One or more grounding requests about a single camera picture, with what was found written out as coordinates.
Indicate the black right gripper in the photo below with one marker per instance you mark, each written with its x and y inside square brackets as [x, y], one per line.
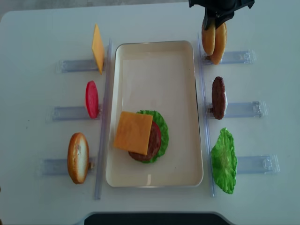
[218, 12]

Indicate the brown meat patty standing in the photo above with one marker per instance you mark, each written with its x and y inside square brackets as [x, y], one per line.
[218, 98]

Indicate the green lettuce leaf on tray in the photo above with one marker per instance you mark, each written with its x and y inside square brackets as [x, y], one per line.
[160, 121]

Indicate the orange cheese slice standing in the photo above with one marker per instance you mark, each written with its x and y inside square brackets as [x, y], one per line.
[98, 49]

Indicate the red tomato slice on tray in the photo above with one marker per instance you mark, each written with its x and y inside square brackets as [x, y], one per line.
[156, 136]

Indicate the orange cheese slice on tray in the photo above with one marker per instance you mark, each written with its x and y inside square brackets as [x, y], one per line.
[133, 132]

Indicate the green lettuce leaf standing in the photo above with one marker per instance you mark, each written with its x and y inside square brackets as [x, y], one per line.
[224, 162]

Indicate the red tomato slice standing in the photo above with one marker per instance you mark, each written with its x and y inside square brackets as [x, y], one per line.
[91, 99]

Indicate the brown meat patty on tray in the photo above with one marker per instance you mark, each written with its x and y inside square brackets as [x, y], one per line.
[150, 153]

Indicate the cream rectangular tray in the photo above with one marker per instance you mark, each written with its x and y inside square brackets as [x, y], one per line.
[157, 76]

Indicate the white patty pusher block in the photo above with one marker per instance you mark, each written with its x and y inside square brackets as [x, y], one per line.
[226, 103]

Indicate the black monitor edge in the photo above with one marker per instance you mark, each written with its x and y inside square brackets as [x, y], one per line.
[154, 219]

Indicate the clear bun holder rail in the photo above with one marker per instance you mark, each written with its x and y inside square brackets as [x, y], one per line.
[238, 57]

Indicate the long clear right rail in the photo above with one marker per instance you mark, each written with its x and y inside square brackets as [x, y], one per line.
[205, 118]

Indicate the long clear rail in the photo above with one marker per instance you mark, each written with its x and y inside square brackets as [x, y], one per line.
[104, 118]
[205, 118]

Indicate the clear patty holder rail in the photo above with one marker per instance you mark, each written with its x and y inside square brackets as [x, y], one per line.
[246, 110]

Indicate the long clear left rail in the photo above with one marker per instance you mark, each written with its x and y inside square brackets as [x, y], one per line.
[104, 118]

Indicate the clear cheese holder rail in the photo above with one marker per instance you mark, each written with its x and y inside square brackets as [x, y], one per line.
[68, 66]

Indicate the clear lettuce holder rail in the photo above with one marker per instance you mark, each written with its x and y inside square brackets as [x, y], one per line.
[264, 164]

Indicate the clear tomato holder rail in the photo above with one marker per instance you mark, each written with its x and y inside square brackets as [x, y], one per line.
[69, 113]

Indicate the clear left bread holder rail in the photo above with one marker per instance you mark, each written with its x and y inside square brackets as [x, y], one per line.
[51, 167]

